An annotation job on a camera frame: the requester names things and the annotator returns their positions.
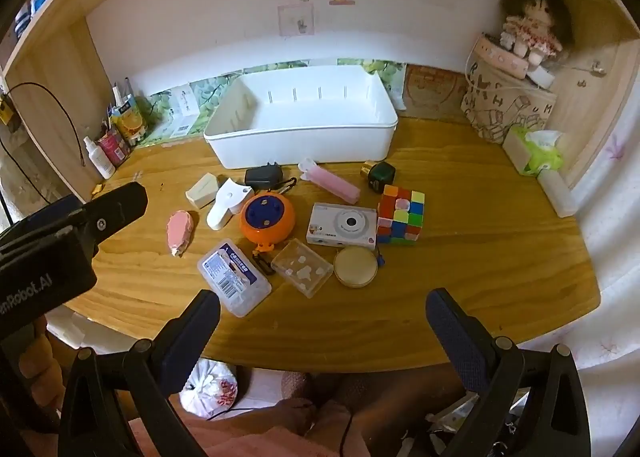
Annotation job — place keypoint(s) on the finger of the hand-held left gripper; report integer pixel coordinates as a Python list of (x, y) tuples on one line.
[(120, 207)]

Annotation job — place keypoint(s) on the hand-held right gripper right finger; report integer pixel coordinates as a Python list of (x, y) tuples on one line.
[(460, 342)]

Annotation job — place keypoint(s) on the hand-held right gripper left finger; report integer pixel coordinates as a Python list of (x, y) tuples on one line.
[(185, 342)]

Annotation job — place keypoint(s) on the beige wedge-shaped box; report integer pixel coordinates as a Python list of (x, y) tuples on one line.
[(202, 192)]

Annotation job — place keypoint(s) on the multicoloured puzzle cube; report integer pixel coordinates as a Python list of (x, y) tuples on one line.
[(400, 217)]

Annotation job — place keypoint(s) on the orange blue round toy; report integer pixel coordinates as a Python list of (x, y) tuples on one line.
[(267, 222)]

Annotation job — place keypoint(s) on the black charger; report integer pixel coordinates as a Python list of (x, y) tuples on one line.
[(262, 177)]

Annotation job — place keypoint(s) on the white plastic bin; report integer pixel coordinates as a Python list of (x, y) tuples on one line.
[(300, 137)]

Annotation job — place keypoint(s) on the person's left hand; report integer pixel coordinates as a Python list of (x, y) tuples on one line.
[(46, 372)]

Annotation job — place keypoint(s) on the white red plastic bag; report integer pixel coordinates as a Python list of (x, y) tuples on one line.
[(210, 387)]

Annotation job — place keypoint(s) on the white squeeze bottle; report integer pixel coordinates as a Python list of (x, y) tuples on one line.
[(100, 159)]

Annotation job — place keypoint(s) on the red pen cup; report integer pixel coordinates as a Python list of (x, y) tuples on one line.
[(116, 147)]

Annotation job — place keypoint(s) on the pink correction tape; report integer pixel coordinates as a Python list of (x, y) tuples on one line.
[(179, 232)]

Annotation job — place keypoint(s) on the clear box with blue label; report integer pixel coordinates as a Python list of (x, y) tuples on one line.
[(232, 277)]

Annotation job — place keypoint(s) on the orange juice carton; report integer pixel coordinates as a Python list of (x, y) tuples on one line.
[(131, 124)]

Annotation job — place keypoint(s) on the white pen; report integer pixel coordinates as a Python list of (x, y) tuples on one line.
[(118, 96)]

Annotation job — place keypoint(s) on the white grape print box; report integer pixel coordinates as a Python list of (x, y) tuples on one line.
[(182, 112)]

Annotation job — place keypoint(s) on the round beige compact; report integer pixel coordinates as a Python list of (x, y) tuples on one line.
[(354, 267)]

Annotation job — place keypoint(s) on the clear plastic box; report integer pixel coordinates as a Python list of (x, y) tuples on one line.
[(302, 269)]

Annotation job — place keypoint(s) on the yellow tag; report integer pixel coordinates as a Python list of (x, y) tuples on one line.
[(5, 109)]

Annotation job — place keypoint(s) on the person's legs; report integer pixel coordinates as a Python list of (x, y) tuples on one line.
[(310, 429)]

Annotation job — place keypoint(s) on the wooden desk hutch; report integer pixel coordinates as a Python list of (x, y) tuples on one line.
[(50, 62)]

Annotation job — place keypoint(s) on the white floral curtain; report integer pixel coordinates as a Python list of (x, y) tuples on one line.
[(615, 287)]

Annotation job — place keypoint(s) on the white rectangular block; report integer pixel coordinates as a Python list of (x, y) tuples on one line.
[(557, 194)]

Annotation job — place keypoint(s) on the green tissue pack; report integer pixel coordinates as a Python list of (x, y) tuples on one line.
[(530, 152)]

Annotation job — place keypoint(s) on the pink tube case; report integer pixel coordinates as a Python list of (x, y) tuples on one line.
[(332, 184)]

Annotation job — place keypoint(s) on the letter print fabric bag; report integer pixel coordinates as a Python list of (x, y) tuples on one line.
[(500, 107)]

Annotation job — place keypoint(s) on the brown cardboard panel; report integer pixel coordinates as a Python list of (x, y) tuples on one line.
[(435, 87)]

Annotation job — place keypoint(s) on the pink framed drawing sticker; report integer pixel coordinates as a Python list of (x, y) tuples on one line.
[(296, 19)]

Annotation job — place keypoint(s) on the white power adapter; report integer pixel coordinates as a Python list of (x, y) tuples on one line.
[(542, 76)]

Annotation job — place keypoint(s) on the pink remote controller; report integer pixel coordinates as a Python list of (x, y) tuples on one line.
[(500, 59)]

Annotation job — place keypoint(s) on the metal clip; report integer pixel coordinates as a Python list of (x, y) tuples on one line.
[(595, 68)]

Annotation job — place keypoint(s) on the brown-haired rag doll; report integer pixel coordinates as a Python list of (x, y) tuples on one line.
[(532, 22)]

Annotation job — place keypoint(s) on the white toy camera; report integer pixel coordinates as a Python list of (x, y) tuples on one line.
[(340, 227)]

